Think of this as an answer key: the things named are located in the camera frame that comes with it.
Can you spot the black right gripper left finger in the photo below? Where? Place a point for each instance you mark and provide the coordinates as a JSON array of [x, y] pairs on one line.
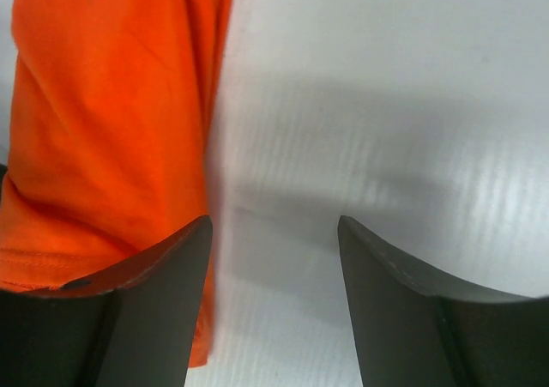
[[129, 325]]

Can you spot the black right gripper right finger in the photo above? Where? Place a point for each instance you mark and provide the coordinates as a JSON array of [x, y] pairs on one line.
[[416, 325]]

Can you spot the orange t-shirt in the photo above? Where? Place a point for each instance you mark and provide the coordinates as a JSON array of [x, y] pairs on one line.
[[110, 115]]

